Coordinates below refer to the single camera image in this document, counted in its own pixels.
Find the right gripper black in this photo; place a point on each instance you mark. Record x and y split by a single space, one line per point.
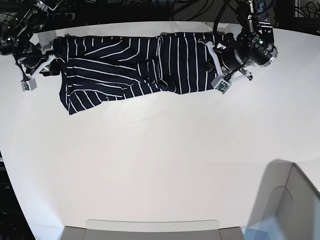
30 57

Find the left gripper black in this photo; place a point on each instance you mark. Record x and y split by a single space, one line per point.
231 57

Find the navy white striped T-shirt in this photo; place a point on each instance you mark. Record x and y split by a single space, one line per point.
96 69

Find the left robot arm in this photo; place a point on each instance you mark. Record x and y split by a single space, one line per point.
254 45

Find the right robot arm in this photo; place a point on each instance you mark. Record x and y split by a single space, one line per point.
19 20

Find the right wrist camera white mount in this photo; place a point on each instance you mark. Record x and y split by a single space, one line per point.
30 83

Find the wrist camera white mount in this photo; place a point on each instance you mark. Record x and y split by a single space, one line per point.
30 83
224 77

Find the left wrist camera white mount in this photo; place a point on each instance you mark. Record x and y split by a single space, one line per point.
224 77

